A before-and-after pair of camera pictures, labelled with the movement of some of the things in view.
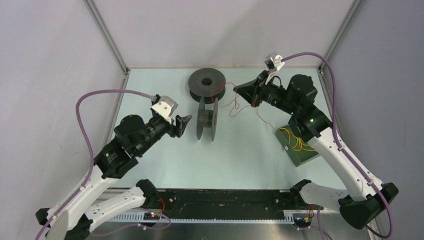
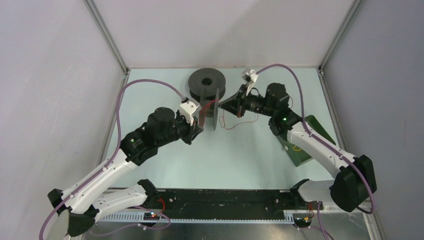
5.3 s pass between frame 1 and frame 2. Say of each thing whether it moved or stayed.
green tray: stayed
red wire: moved
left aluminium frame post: stayed
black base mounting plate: stayed
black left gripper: moved
